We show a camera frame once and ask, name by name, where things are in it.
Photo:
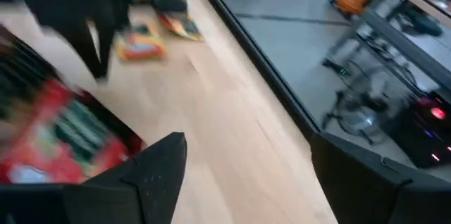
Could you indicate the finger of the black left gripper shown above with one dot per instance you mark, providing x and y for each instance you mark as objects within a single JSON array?
[
  {"x": 79, "y": 41},
  {"x": 110, "y": 34}
]

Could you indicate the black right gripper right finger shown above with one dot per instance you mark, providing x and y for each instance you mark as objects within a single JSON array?
[{"x": 359, "y": 188}]

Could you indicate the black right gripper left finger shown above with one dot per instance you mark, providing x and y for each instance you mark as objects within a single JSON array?
[{"x": 148, "y": 188}]

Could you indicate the orange peach tea bag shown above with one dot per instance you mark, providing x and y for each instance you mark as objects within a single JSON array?
[
  {"x": 181, "y": 26},
  {"x": 141, "y": 44}
]

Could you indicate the brown wooden compartment tray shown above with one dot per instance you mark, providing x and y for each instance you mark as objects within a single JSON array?
[{"x": 105, "y": 111}]

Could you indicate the red strawberry tea bag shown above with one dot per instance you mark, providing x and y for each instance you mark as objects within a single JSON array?
[{"x": 53, "y": 153}]

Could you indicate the black floor fan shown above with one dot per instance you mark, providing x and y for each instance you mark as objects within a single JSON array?
[{"x": 359, "y": 118}]

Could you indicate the black perforated computer case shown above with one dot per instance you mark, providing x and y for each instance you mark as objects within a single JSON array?
[{"x": 423, "y": 132}]

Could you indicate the grey metal rack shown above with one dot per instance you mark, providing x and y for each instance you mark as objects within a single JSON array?
[{"x": 405, "y": 44}]

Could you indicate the light wooden beam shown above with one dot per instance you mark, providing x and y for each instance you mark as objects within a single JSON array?
[{"x": 419, "y": 0}]

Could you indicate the black aluminium table frame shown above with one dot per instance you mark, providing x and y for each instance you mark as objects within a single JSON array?
[{"x": 260, "y": 58}]

